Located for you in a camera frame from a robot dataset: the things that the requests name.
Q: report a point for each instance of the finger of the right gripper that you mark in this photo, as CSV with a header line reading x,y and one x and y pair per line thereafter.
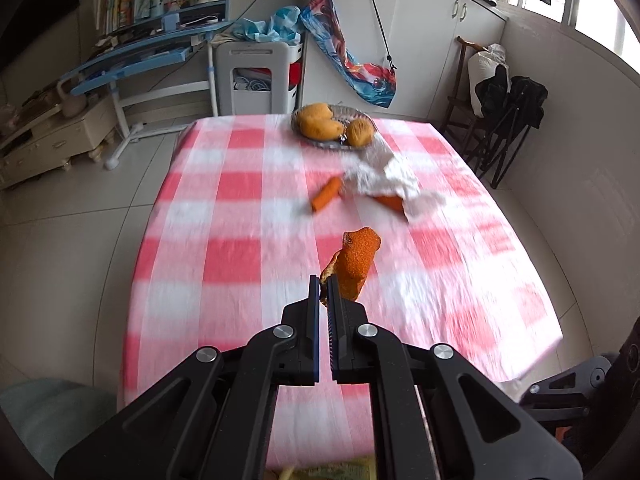
x,y
598,398

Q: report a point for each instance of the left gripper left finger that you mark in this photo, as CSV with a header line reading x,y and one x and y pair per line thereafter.
x,y
211,416

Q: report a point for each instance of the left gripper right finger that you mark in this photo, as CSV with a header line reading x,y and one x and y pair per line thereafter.
x,y
435,415

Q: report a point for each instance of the large orange peel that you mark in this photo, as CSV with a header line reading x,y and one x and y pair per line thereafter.
x,y
351,264

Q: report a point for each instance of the orange peel piece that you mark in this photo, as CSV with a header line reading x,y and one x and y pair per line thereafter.
x,y
326,194

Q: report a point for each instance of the orange peel under tissue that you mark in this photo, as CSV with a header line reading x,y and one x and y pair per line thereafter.
x,y
395,203

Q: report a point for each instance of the small yellow mango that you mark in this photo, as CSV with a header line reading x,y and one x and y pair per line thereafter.
x,y
360,132

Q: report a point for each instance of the black folding chair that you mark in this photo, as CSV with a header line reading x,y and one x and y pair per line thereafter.
x,y
511,107

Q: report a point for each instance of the fruit plate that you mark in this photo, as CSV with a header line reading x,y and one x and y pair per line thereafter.
x,y
341,113

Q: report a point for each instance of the large yellow mango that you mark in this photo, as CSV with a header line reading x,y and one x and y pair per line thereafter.
x,y
316,122

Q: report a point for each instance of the cream TV cabinet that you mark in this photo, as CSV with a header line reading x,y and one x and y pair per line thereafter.
x,y
56,141

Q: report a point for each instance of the colourful hanging bag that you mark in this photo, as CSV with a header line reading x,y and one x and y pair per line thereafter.
x,y
374,83

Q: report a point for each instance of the pink kettlebell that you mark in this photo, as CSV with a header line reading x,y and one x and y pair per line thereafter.
x,y
71,106

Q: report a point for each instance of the blue study desk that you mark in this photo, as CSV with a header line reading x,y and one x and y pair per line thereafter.
x,y
173,40

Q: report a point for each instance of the white plastic stool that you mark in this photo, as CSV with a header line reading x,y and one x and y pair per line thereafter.
x,y
256,78

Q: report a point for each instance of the blue plastic bag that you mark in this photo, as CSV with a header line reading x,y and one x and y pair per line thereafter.
x,y
282,26

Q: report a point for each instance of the row of books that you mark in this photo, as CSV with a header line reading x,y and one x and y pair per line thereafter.
x,y
112,15

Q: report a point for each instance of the white wall cabinets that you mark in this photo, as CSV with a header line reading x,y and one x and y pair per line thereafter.
x,y
421,36

